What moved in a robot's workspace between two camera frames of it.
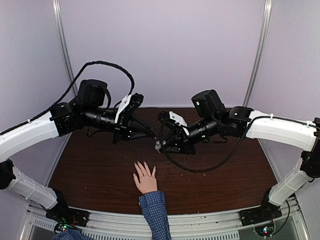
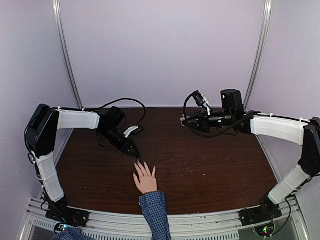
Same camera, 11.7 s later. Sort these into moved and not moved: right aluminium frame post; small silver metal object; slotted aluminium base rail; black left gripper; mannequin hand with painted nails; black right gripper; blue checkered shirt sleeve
Moved: black right gripper; black left gripper; small silver metal object
Not moved: slotted aluminium base rail; blue checkered shirt sleeve; right aluminium frame post; mannequin hand with painted nails
